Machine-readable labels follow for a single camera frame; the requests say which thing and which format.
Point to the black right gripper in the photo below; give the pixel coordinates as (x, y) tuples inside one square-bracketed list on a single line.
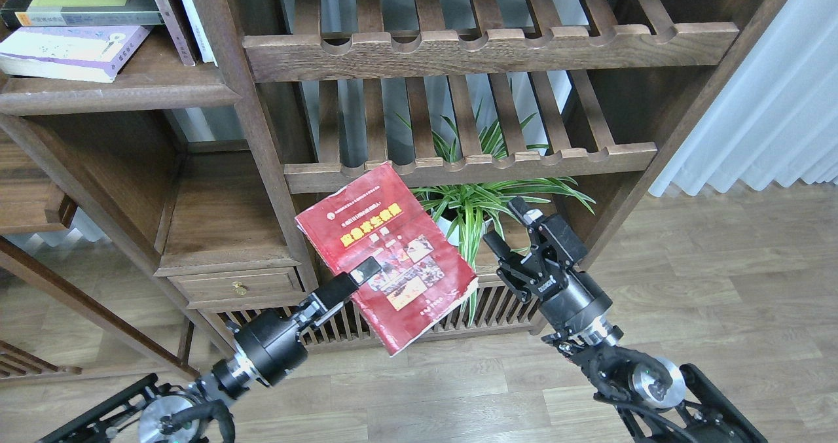
[(570, 300)]

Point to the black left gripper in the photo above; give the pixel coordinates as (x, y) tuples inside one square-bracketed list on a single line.
[(268, 348)]

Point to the red cover book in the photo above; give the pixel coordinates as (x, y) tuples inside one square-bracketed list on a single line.
[(423, 277)]

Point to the pale lavender cover book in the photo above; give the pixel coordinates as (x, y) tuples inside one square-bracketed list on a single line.
[(83, 53)]

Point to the black yellow-green cover book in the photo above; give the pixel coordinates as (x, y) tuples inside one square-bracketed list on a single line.
[(46, 13)]

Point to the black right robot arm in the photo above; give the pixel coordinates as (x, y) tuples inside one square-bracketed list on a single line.
[(657, 400)]

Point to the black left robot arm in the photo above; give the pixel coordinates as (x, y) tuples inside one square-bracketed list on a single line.
[(166, 413)]

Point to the green spider plant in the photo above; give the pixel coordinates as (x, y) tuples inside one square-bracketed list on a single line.
[(492, 198)]

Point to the white plant pot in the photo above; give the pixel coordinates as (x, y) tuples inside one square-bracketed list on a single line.
[(464, 226)]

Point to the dark wooden bookshelf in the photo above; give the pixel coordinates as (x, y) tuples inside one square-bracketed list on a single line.
[(197, 172)]

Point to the white pleated curtain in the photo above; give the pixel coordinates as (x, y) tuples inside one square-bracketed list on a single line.
[(775, 120)]

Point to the white spine upright book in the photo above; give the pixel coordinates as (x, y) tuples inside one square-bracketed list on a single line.
[(198, 31)]

